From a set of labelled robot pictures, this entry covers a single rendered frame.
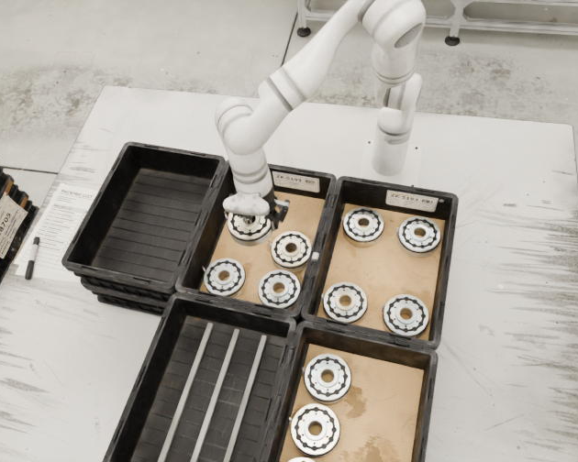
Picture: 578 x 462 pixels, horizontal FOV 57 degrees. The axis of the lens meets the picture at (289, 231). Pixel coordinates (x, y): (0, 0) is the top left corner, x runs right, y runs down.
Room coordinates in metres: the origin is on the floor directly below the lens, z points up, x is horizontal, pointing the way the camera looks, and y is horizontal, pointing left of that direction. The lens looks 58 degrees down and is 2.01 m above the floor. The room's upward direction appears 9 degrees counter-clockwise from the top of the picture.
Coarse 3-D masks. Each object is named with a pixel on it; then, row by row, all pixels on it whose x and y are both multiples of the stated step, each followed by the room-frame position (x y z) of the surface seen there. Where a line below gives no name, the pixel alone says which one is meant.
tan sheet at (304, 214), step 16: (304, 208) 0.79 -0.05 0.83; (320, 208) 0.78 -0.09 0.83; (288, 224) 0.75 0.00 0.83; (304, 224) 0.74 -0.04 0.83; (224, 240) 0.73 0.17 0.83; (272, 240) 0.70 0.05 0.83; (224, 256) 0.68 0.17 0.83; (240, 256) 0.67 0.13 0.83; (256, 256) 0.67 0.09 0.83; (256, 272) 0.62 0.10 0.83; (304, 272) 0.60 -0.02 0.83; (256, 288) 0.58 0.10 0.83
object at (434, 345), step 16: (336, 192) 0.75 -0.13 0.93; (416, 192) 0.71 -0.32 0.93; (432, 192) 0.71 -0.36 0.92; (448, 192) 0.70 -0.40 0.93; (320, 240) 0.62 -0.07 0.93; (448, 240) 0.57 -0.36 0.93; (320, 256) 0.58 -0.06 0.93; (448, 256) 0.53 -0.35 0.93; (448, 272) 0.49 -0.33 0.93; (304, 304) 0.47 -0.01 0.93; (304, 320) 0.44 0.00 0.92; (320, 320) 0.43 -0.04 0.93; (384, 336) 0.37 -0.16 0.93; (400, 336) 0.36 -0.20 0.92
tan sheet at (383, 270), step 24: (384, 216) 0.72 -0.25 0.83; (408, 216) 0.71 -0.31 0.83; (336, 240) 0.67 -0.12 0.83; (384, 240) 0.65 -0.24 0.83; (336, 264) 0.61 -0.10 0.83; (360, 264) 0.59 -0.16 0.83; (384, 264) 0.58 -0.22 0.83; (408, 264) 0.57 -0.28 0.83; (432, 264) 0.56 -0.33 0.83; (384, 288) 0.52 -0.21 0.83; (408, 288) 0.51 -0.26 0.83; (432, 288) 0.50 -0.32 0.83
